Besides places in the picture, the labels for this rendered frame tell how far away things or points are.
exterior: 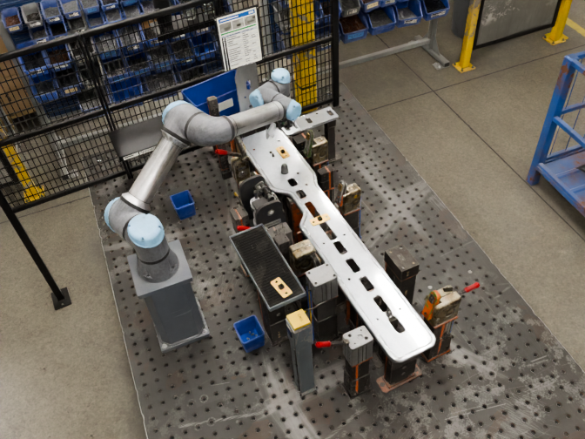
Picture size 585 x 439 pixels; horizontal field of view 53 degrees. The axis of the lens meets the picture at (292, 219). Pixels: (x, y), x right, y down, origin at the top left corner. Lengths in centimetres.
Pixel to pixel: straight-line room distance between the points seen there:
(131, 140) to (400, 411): 174
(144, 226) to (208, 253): 74
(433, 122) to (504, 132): 51
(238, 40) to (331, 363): 161
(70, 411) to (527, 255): 270
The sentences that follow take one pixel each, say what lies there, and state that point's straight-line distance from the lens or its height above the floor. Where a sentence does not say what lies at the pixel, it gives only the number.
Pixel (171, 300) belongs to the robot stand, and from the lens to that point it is 228.
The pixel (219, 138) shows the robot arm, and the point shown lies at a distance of 209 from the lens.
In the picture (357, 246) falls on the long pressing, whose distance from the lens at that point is 236.
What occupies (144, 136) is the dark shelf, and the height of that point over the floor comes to 103.
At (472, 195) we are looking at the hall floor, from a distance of 405.
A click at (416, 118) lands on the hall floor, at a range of 463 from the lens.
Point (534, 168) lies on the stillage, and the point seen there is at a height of 14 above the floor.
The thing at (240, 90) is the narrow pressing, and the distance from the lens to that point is 282.
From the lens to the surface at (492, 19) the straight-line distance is 516.
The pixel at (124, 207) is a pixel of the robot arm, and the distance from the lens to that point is 218.
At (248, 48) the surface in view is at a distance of 308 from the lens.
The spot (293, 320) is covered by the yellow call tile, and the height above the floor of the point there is 116.
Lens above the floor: 279
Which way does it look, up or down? 47 degrees down
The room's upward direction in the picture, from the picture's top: 5 degrees counter-clockwise
